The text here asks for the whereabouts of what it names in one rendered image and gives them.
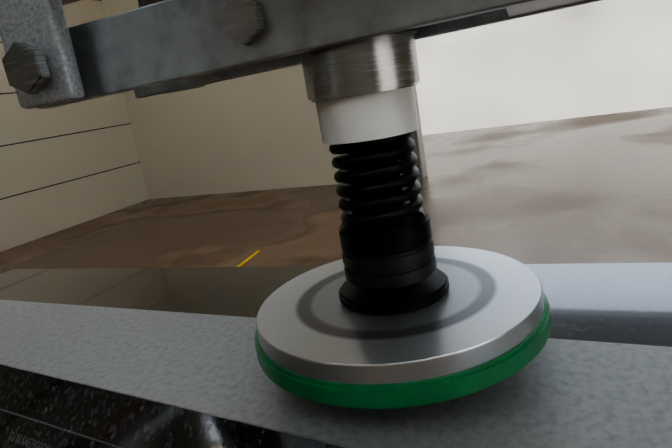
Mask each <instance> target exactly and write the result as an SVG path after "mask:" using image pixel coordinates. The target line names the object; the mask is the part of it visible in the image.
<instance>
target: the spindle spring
mask: <svg viewBox="0 0 672 448"><path fill-rule="evenodd" d="M412 134H413V132H409V133H406V134H402V135H398V136H393V137H388V138H383V139H377V140H371V141H364V142H357V143H348V144H335V145H330V146H329V151H330V152H331V153H332V154H344V155H340V156H337V157H335V158H333V160H332V162H331V163H332V166H333V167H334V168H336V169H340V170H338V171H337V172H336V173H335V174H334V179H335V181H336V182H337V183H342V184H340V185H338V187H337V189H336V192H337V195H338V196H341V197H343V198H342V199H341V200H339V208H340V209H341V210H343V211H344V212H343V213H342V215H341V220H342V223H344V224H346V225H349V226H357V227H360V226H373V225H379V224H385V223H389V222H393V221H396V220H400V219H402V218H405V217H408V216H410V215H412V214H414V216H413V217H422V216H425V212H424V210H423V209H422V207H421V206H422V205H423V198H422V196H421V195H420V194H419V193H420V191H421V184H420V182H419V181H418V180H417V178H418V177H419V169H418V168H417V167H416V166H415V165H416V163H417V159H418V158H417V156H416V154H415V153H414V152H412V151H413V149H414V148H415V141H414V140H413V139H412V138H410V136H411V135H412ZM395 143H396V145H397V146H395V147H392V148H388V149H385V150H381V151H377V152H373V153H368V154H363V155H357V156H350V157H349V153H356V152H362V151H367V150H372V149H376V148H380V147H384V146H388V145H391V144H395ZM395 159H399V160H400V161H398V162H395V163H391V164H388V165H384V166H380V167H376V168H371V169H366V170H360V171H351V169H352V168H359V167H365V166H371V165H375V164H380V163H384V162H388V161H391V160H395ZM399 173H401V174H403V175H401V176H398V177H395V178H392V179H389V180H385V181H381V182H377V183H372V184H366V185H358V186H354V183H359V182H366V181H372V180H377V179H381V178H385V177H389V176H392V175H396V174H399ZM404 187H408V188H407V189H403V191H400V192H398V193H395V194H391V195H388V196H384V197H379V198H374V199H368V200H359V201H356V198H360V197H368V196H374V195H379V194H384V193H388V192H391V191H395V190H398V189H401V188H404ZM406 201H410V202H409V203H408V202H406ZM403 202H405V205H403V206H400V207H397V208H394V209H391V210H387V211H383V212H378V213H372V214H361V215H358V212H364V211H372V210H378V209H383V208H387V207H391V206H395V205H398V204H401V203H403Z"/></svg>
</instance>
